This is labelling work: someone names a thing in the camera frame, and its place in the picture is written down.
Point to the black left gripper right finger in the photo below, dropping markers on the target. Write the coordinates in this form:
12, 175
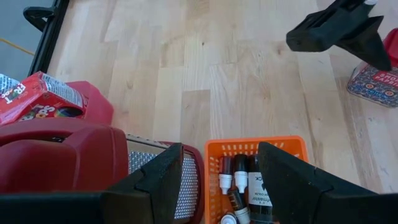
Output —
298, 196

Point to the red-lidded patterned paprika tin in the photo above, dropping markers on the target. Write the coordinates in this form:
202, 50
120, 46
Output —
373, 90

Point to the red Froot Loops cereal box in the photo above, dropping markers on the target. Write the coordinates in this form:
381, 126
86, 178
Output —
40, 93

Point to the black aluminium table frame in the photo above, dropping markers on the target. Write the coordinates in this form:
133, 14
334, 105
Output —
51, 37

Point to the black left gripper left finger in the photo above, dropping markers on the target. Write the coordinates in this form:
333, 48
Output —
149, 196

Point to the small white-capped bottle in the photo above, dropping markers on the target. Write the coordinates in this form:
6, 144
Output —
241, 172
225, 174

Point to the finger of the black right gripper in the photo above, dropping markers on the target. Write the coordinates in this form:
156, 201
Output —
371, 46

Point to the orange plastic basket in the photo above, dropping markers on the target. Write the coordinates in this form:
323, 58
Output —
248, 140

